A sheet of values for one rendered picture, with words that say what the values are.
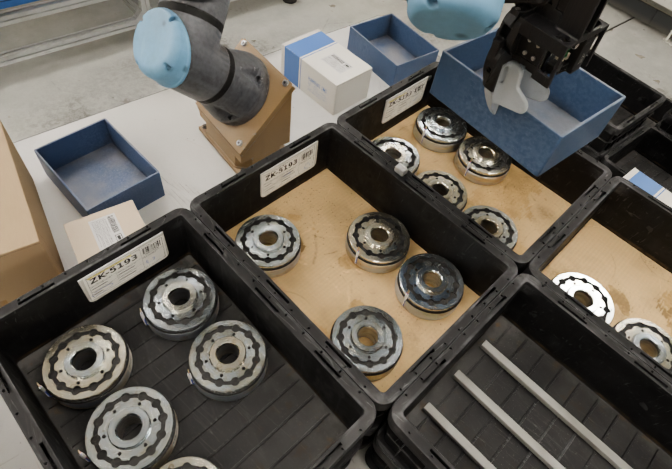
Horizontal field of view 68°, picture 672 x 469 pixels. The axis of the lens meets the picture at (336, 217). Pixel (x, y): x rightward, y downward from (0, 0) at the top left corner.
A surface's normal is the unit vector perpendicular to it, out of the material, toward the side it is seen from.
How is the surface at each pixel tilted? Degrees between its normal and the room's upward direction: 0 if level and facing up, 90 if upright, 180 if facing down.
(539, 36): 94
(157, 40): 51
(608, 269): 0
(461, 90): 89
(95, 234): 0
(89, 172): 0
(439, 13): 128
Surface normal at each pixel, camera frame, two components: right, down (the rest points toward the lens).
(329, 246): 0.10, -0.61
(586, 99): -0.78, 0.43
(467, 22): -0.25, 0.97
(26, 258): 0.52, 0.70
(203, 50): 0.83, 0.17
